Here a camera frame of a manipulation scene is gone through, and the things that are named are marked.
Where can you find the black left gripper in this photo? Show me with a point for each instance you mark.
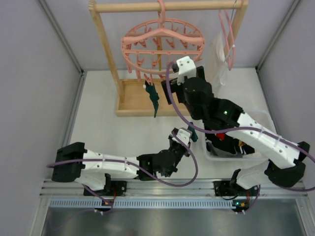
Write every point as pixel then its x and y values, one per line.
pixel 179 146

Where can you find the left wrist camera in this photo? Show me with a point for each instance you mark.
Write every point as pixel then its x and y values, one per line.
pixel 182 134

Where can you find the red green christmas sock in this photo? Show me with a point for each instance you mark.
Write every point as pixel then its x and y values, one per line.
pixel 153 96

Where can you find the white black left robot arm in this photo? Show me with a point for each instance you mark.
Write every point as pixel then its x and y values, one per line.
pixel 75 163

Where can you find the dark green sock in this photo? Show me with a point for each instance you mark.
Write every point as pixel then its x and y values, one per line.
pixel 194 136

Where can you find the wooden clothes rack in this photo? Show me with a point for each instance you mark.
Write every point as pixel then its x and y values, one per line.
pixel 133 100

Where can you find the pink clothes hanger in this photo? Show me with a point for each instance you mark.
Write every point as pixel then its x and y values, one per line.
pixel 229 39

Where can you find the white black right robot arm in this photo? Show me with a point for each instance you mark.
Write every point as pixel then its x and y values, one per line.
pixel 284 166

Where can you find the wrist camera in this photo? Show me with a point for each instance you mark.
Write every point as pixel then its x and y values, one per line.
pixel 185 67
pixel 182 134

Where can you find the white perforated plastic basket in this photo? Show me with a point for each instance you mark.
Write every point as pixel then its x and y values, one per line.
pixel 263 118

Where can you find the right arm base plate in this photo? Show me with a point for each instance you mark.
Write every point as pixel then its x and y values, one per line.
pixel 223 188

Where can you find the white cloth garment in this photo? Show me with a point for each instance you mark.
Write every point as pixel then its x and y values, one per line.
pixel 216 67

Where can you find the pink round clip hanger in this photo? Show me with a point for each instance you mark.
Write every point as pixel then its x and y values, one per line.
pixel 179 39

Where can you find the aluminium mounting rail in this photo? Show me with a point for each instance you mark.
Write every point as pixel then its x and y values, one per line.
pixel 136 188

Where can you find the grey slotted cable duct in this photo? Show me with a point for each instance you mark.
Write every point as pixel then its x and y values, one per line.
pixel 146 203

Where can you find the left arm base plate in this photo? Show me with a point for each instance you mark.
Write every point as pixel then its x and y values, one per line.
pixel 117 187

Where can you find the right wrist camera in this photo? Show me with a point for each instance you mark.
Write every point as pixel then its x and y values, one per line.
pixel 185 67

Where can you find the red sock with pompom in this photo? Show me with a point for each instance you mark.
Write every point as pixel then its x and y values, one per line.
pixel 220 136

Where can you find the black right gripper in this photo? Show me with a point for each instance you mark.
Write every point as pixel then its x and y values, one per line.
pixel 170 91

